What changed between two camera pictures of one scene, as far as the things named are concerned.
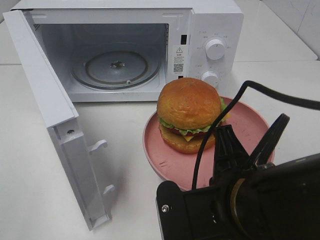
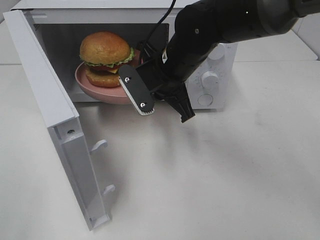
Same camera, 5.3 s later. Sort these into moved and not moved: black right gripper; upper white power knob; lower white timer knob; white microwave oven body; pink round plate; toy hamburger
Moved: toy hamburger; pink round plate; black right gripper
Not moved: lower white timer knob; white microwave oven body; upper white power knob
